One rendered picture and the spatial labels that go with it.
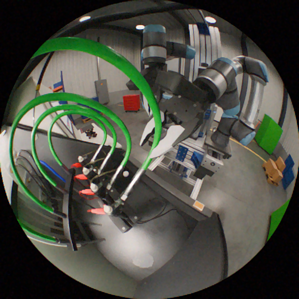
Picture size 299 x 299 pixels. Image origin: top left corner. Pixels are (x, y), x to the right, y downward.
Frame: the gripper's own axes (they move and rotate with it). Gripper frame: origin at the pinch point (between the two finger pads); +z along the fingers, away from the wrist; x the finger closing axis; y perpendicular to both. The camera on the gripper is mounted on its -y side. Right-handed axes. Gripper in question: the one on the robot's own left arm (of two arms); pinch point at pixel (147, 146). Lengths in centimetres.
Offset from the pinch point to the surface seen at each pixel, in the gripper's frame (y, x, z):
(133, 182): -0.4, -3.9, 8.0
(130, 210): 8.2, -8.7, 24.7
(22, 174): -32.6, 14.2, 34.0
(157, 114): -4.1, 0.3, -6.3
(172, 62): 306, 465, -401
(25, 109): -23.3, 5.9, 3.1
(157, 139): -0.1, -0.6, -2.6
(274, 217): 147, -296, -88
